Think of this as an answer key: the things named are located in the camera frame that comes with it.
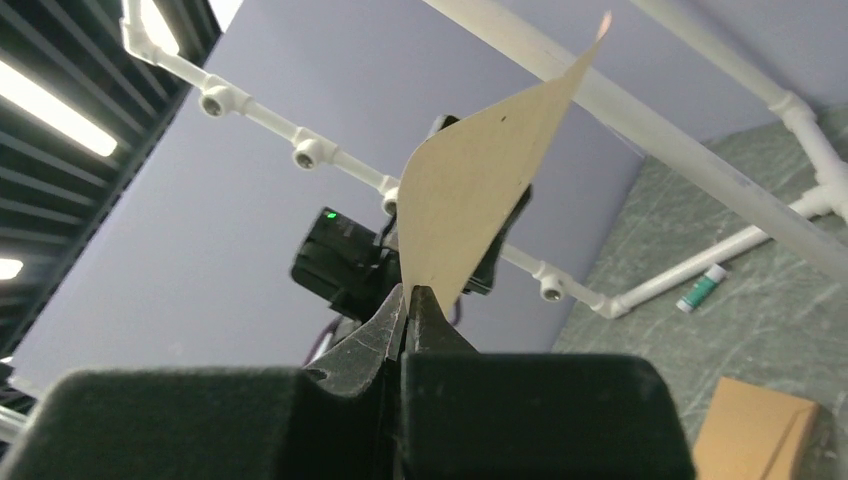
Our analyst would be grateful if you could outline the brown paper envelope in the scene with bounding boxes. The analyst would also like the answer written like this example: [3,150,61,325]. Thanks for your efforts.
[693,377,820,480]

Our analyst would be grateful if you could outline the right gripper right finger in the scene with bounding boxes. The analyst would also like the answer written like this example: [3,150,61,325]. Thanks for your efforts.
[400,286,696,479]

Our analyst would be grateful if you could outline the green white glue stick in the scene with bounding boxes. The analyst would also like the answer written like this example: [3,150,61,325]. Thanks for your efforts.
[675,264,727,313]

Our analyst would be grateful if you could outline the pink letter paper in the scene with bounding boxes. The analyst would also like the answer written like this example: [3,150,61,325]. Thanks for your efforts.
[396,13,612,311]

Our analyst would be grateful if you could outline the white PVC pipe frame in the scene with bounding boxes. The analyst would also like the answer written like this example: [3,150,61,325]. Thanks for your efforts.
[120,0,848,321]

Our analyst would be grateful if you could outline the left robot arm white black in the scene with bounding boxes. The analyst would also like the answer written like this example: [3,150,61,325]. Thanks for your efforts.
[290,207,401,364]

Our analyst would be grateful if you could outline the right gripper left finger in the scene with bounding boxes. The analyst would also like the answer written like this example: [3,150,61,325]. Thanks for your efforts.
[1,287,406,479]

